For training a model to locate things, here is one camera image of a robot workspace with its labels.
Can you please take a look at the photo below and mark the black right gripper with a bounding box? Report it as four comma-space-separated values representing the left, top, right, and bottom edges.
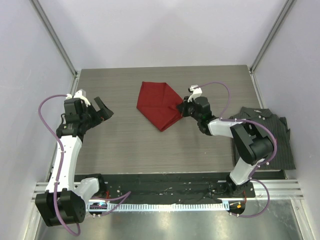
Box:
177, 96, 202, 122

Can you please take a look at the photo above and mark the red cloth napkin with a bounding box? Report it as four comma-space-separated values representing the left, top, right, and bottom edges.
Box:
136, 81, 183, 132

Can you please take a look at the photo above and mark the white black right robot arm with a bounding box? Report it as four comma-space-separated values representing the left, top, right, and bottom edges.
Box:
176, 96, 277, 198

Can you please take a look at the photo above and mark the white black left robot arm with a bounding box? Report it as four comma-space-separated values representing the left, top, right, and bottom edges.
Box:
35, 95, 114, 227

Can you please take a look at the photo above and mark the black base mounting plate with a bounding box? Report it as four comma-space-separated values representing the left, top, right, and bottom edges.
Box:
72, 170, 287, 205

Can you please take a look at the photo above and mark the dark striped button shirt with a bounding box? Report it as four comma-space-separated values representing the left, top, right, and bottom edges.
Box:
229, 106, 296, 171

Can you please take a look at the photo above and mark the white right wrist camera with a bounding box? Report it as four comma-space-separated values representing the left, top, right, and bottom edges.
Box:
187, 85, 203, 103

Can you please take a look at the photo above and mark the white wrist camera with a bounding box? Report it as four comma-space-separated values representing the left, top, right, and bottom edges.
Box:
187, 85, 203, 103
65, 89, 91, 107

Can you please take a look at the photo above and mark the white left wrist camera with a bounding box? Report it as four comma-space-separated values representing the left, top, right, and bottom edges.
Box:
65, 89, 91, 107

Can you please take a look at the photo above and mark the white slotted cable duct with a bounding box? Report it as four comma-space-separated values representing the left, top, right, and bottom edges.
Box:
87, 201, 230, 214

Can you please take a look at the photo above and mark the left aluminium frame post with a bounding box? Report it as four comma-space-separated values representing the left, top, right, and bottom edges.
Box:
29, 0, 78, 77

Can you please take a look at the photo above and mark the aluminium frame post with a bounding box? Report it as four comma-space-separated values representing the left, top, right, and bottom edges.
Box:
249, 0, 297, 74
29, 0, 78, 77

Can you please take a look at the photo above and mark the aluminium front rail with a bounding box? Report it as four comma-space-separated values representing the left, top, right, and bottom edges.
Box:
31, 179, 305, 202

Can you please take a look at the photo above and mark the right aluminium frame post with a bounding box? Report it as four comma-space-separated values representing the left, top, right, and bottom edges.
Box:
249, 0, 297, 74

